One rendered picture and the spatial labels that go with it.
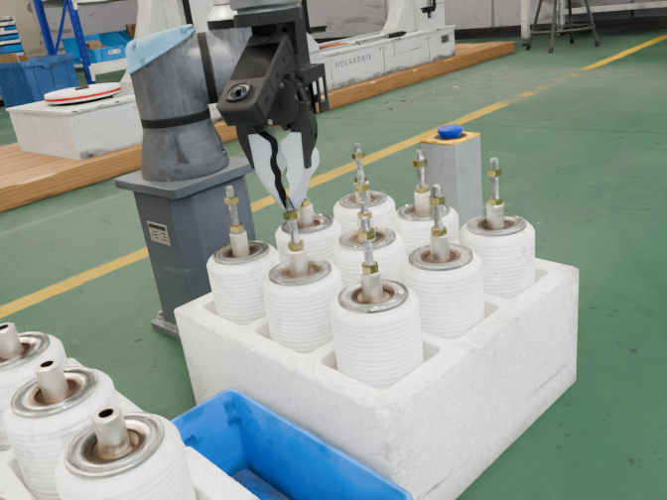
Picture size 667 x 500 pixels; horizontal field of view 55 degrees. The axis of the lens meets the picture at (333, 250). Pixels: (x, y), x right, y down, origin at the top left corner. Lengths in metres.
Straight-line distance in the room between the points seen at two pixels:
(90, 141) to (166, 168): 1.56
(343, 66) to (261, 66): 2.88
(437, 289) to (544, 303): 0.17
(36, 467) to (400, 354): 0.35
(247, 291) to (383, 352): 0.23
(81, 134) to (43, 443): 2.07
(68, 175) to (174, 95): 1.48
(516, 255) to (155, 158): 0.60
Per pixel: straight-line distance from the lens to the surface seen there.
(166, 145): 1.08
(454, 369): 0.70
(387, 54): 3.82
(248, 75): 0.65
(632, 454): 0.88
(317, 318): 0.74
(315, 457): 0.72
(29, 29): 7.04
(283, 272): 0.76
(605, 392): 0.98
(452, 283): 0.72
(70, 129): 2.61
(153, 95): 1.08
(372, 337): 0.65
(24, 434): 0.62
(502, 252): 0.81
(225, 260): 0.83
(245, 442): 0.84
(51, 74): 5.11
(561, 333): 0.90
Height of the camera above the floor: 0.55
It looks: 22 degrees down
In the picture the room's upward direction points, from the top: 7 degrees counter-clockwise
